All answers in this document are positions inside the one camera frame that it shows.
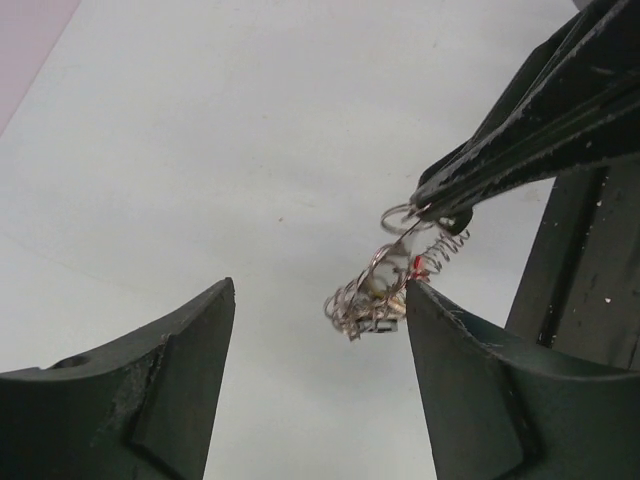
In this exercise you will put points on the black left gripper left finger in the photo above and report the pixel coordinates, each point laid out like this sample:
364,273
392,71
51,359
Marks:
139,407

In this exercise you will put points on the metal key organizer with rings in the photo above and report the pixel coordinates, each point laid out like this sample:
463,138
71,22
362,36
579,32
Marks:
375,300

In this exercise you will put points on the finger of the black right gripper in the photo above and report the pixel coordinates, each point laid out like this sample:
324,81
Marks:
540,135
525,100

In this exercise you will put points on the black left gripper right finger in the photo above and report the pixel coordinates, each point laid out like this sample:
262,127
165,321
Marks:
500,407

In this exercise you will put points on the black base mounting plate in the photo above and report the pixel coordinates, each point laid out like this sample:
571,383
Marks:
579,293

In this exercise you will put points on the red key tag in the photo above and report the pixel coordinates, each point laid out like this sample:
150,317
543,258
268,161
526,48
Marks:
419,270

